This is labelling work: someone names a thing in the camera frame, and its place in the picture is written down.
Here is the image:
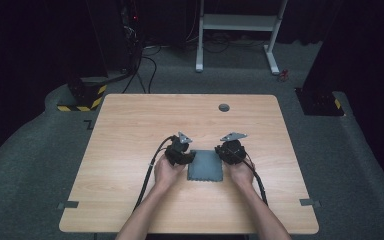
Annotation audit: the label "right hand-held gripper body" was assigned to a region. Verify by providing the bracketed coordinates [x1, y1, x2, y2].
[214, 131, 249, 166]

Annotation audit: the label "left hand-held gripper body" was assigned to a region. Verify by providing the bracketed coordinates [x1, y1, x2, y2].
[164, 131, 196, 167]

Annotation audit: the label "grey cloth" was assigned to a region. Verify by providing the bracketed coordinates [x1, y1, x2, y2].
[186, 149, 225, 183]

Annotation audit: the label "person's right hand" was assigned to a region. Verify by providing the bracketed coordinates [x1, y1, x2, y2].
[227, 157, 257, 194]

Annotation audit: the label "person's left hand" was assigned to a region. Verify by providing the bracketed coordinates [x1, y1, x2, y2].
[153, 153, 188, 195]

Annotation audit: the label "grey tape strip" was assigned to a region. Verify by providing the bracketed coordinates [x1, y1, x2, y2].
[56, 200, 80, 211]
[298, 198, 322, 209]

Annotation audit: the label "black yellow striped stand base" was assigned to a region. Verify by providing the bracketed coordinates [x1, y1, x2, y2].
[56, 75, 109, 113]

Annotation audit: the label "dark equipment rack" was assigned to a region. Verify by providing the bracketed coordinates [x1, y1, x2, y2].
[85, 0, 145, 78]

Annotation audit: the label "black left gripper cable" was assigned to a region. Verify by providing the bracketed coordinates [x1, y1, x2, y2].
[133, 134, 176, 213]

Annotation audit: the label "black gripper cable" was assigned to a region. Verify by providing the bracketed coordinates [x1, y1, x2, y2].
[133, 134, 176, 213]
[242, 157, 270, 207]

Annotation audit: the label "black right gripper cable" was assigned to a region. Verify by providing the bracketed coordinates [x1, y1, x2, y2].
[242, 157, 270, 207]

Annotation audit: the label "black floor cables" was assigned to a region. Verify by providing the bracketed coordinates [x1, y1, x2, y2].
[121, 44, 163, 95]

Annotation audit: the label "white metal stand frame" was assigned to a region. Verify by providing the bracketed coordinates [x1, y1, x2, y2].
[195, 0, 290, 76]

